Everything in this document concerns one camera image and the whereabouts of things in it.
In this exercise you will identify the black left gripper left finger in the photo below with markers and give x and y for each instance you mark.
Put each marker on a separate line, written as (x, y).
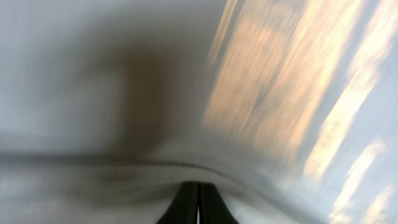
(184, 206)

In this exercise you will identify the light blue printed t-shirt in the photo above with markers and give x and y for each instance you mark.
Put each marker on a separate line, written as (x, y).
(288, 107)

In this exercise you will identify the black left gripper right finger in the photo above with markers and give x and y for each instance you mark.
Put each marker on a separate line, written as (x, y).
(212, 208)

